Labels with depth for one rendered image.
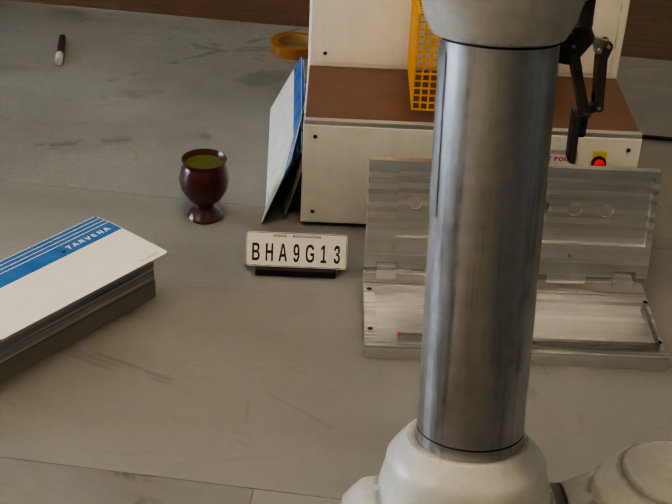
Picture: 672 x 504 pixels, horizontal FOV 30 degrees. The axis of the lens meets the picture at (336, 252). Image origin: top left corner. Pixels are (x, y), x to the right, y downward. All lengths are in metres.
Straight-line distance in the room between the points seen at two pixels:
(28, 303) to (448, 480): 0.81
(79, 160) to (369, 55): 0.56
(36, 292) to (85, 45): 1.12
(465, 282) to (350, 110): 1.02
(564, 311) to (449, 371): 0.83
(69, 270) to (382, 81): 0.67
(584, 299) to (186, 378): 0.63
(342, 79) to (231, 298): 0.47
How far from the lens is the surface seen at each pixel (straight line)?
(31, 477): 1.64
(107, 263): 1.85
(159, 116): 2.50
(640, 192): 1.97
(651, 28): 3.12
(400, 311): 1.89
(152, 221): 2.14
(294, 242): 1.98
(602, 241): 1.98
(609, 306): 1.96
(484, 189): 1.06
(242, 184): 2.25
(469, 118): 1.05
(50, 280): 1.82
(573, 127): 1.73
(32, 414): 1.73
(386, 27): 2.21
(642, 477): 1.20
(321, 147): 2.05
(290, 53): 2.75
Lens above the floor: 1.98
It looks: 32 degrees down
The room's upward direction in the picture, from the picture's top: 3 degrees clockwise
